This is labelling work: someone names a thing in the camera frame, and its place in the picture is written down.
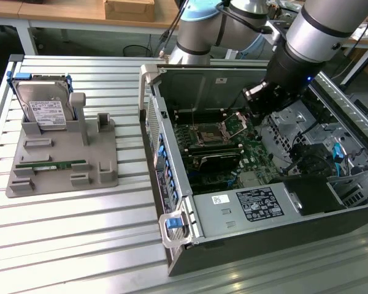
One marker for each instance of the wooden desk white frame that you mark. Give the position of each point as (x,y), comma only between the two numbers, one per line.
(64,13)

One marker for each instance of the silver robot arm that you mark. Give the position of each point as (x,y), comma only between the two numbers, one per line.
(319,21)

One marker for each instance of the silver power supply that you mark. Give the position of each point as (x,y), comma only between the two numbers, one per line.
(214,220)

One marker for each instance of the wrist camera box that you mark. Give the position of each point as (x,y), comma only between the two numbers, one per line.
(253,92)

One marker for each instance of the green RAM stick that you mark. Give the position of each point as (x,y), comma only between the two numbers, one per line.
(49,164)

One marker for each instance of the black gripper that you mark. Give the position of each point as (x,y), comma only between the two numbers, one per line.
(294,73)

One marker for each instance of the grey parts rack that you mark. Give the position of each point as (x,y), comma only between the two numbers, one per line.
(64,150)

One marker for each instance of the grey corner bracket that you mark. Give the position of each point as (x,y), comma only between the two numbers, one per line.
(148,73)
(173,239)

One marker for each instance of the open PC case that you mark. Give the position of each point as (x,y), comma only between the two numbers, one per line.
(294,239)

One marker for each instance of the socket locking lever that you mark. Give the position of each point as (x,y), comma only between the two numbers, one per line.
(192,114)

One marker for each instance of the black plastic shroud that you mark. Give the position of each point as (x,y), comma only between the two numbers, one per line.
(312,196)

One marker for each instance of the hard disk drive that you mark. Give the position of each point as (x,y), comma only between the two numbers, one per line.
(21,75)

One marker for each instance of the grey disk bay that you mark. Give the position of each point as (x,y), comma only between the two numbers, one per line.
(355,190)

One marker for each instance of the green motherboard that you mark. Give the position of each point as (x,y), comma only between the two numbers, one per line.
(254,159)

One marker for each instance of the hard disk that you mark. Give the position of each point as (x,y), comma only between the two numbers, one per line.
(46,107)

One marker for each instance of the metal socket cover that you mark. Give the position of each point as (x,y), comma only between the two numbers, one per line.
(224,125)

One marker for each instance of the CPU socket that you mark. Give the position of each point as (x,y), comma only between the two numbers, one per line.
(211,134)

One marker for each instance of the blue case latch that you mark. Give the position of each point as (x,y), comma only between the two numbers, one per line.
(174,223)

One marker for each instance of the cardboard box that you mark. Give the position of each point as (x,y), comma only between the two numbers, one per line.
(128,9)

